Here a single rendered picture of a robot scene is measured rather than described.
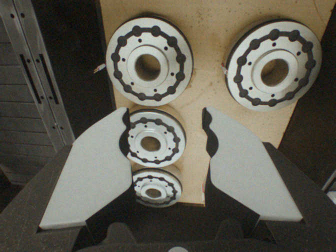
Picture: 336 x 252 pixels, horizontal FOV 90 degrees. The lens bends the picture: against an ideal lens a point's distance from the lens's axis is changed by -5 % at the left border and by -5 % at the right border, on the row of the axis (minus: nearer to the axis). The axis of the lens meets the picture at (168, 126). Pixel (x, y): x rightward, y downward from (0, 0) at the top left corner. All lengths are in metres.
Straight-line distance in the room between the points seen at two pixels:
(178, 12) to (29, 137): 0.34
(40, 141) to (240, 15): 0.39
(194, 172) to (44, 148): 0.29
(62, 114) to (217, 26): 0.19
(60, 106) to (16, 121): 0.23
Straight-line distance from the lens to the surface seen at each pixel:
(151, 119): 0.24
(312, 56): 0.25
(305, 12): 0.27
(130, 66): 0.21
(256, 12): 0.25
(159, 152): 0.27
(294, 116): 0.31
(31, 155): 0.46
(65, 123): 0.20
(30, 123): 0.40
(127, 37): 0.22
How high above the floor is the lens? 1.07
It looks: 57 degrees down
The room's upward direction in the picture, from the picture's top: 170 degrees counter-clockwise
